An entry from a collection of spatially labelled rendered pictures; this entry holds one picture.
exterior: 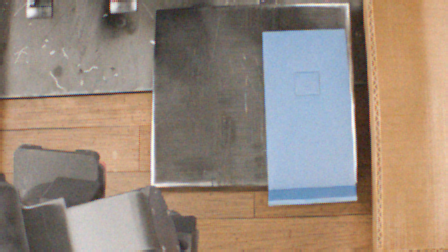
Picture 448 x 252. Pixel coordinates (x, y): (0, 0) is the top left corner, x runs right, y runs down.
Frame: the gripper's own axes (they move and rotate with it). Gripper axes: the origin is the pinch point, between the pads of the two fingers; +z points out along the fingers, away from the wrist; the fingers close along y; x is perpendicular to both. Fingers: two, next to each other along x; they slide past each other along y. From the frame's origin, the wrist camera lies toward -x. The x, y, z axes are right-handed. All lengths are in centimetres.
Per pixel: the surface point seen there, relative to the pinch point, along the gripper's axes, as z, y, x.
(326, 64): 13.5, 8.1, -18.3
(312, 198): 5.5, -1.0, -18.0
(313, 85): 12.6, 6.4, -17.4
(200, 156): 10.0, 0.3, -8.7
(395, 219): 8.8, -3.4, -25.2
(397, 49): 16.3, 9.6, -24.5
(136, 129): 13.1, 1.3, -2.7
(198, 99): 12.4, 4.5, -8.0
